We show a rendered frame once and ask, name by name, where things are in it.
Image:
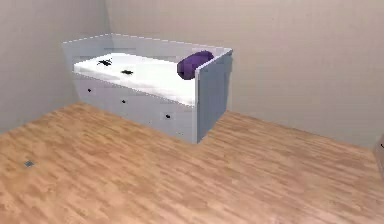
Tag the small grey square object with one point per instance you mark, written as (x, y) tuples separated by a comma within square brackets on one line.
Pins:
[(29, 163)]

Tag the white bed with drawers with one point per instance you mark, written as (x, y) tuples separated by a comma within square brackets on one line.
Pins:
[(143, 106)]

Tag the small black flat object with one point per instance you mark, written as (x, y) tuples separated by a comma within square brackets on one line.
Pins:
[(127, 72)]

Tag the purple pillow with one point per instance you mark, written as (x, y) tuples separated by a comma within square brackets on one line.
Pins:
[(191, 64)]

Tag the black star-shaped object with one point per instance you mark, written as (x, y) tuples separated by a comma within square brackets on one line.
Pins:
[(105, 62)]

